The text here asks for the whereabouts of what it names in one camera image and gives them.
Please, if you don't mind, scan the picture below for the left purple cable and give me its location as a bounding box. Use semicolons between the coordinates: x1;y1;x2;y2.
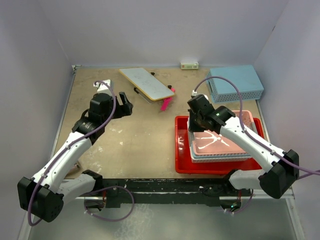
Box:
26;80;136;227

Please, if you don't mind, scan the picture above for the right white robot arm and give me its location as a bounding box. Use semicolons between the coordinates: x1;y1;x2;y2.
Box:
187;94;299;199

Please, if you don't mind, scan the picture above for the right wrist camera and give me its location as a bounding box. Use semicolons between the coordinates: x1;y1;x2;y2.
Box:
191;90;209;101

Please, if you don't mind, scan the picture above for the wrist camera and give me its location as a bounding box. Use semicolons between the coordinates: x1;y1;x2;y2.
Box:
93;79;114;96
191;90;209;101

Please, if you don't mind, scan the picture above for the red plastic tray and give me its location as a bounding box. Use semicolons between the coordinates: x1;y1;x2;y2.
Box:
174;116;262;176

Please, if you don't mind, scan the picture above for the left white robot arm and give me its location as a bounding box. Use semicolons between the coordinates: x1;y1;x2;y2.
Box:
17;92;133;227

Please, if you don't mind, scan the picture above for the white perforated basket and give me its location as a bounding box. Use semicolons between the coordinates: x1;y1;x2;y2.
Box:
186;117;253;164

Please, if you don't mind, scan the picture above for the pink green tube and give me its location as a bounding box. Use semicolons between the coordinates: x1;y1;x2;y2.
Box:
69;161;81;173

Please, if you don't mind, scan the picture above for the pink perforated basket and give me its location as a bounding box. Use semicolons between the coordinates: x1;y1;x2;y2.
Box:
191;110;253;155

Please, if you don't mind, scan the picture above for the aluminium table frame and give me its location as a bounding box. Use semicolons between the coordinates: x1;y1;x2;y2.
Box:
18;64;307;240

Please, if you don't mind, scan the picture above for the light blue perforated basket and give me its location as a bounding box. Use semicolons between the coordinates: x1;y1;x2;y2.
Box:
206;65;264;104

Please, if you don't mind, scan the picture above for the small white green box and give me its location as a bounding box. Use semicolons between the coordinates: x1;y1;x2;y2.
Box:
180;62;199;70

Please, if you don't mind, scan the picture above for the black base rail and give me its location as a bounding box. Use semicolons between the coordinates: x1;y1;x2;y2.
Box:
73;177;252;210

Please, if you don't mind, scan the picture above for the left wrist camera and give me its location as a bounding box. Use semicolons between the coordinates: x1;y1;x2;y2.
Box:
93;79;114;96

